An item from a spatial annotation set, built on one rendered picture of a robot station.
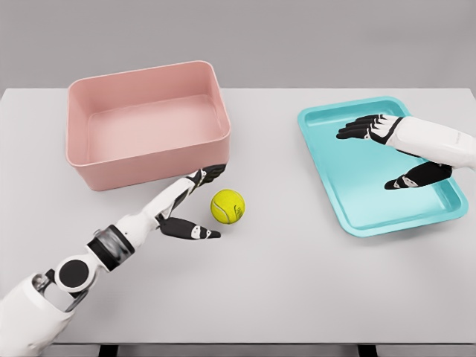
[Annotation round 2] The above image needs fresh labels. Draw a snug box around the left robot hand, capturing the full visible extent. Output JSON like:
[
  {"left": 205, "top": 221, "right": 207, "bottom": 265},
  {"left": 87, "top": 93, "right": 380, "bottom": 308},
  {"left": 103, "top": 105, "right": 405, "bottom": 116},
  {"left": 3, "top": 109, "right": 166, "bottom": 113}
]
[{"left": 141, "top": 164, "right": 227, "bottom": 240}]

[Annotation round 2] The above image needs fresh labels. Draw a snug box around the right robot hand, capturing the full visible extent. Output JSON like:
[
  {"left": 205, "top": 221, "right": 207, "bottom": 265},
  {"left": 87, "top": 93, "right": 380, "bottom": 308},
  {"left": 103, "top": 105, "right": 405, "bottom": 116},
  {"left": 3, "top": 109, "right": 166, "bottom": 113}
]
[{"left": 335, "top": 114, "right": 463, "bottom": 191}]

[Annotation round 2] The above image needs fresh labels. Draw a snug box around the yellow tennis ball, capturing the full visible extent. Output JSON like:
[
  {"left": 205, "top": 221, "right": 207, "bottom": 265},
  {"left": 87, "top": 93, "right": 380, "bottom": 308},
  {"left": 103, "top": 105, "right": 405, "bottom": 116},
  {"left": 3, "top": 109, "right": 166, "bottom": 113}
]
[{"left": 210, "top": 188, "right": 246, "bottom": 225}]

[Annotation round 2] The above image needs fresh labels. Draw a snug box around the pink rectangular basket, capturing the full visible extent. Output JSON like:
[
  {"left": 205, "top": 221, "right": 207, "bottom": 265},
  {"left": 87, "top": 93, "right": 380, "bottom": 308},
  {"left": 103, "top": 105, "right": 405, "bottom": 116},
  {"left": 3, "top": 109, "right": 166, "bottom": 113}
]
[{"left": 65, "top": 59, "right": 232, "bottom": 193}]

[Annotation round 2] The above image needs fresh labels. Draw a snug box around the blue flat tray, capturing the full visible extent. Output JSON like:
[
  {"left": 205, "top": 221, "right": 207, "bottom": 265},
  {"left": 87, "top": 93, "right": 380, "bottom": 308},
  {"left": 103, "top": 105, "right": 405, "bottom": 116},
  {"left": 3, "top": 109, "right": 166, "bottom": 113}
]
[{"left": 297, "top": 95, "right": 469, "bottom": 238}]

